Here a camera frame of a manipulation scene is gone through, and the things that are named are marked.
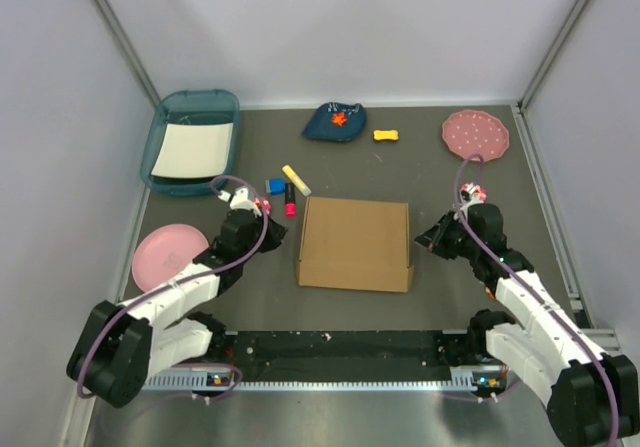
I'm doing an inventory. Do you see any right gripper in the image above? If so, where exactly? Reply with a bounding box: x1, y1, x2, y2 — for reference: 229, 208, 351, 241
413, 210, 480, 260

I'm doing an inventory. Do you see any brown cardboard box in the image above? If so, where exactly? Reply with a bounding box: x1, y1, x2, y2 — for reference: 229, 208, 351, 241
296, 196, 413, 293

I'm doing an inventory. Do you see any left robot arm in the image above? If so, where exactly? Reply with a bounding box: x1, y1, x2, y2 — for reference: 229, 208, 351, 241
66, 210, 287, 408

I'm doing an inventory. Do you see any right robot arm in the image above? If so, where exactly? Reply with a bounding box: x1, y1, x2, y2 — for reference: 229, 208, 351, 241
415, 203, 639, 446

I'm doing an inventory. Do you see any pink flower charm left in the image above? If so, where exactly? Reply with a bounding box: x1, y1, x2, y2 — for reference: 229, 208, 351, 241
255, 197, 271, 214

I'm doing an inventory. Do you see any pink flower charm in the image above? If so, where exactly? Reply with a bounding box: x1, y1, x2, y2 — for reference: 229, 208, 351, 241
460, 183, 487, 203
255, 197, 271, 214

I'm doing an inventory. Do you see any black pink highlighter marker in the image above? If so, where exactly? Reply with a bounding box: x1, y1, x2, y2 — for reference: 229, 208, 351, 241
284, 182, 297, 217

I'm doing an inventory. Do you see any blue small eraser block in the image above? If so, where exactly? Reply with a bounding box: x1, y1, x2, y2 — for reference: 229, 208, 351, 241
265, 178, 286, 195

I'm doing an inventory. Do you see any pink flower charm right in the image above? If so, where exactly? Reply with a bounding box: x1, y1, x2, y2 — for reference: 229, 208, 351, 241
460, 183, 487, 203

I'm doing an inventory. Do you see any yellow pink marker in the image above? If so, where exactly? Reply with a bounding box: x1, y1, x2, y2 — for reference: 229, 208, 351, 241
282, 165, 311, 197

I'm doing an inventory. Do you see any pink dotted plate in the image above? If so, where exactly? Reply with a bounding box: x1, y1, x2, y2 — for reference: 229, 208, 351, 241
441, 109, 510, 162

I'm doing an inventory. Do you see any plain pink plate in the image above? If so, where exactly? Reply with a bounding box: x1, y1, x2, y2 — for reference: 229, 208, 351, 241
131, 224, 209, 292

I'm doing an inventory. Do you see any white paper sheet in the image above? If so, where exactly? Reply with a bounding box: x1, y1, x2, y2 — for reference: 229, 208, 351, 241
151, 123, 233, 180

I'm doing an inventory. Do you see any yellow bone sponge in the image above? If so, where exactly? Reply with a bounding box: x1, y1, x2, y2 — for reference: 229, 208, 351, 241
373, 129, 400, 142

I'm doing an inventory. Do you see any dark blue fish dish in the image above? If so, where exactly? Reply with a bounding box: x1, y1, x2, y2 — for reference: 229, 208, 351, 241
302, 102, 367, 142

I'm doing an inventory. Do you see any teal plastic bin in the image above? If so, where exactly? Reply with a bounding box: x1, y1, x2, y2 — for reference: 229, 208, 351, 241
140, 89, 240, 197

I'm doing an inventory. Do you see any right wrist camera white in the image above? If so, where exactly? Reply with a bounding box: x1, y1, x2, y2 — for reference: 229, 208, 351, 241
459, 197, 486, 218

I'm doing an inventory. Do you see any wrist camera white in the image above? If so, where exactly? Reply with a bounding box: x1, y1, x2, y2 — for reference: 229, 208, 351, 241
217, 187, 262, 216
459, 197, 486, 218

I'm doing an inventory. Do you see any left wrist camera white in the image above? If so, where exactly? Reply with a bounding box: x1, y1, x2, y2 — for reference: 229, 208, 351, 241
217, 187, 262, 216

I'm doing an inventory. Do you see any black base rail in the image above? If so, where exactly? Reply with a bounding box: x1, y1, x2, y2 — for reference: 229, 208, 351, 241
178, 330, 516, 384

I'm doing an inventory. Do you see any aluminium frame profile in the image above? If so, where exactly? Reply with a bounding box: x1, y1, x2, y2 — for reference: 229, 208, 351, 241
79, 329, 626, 393

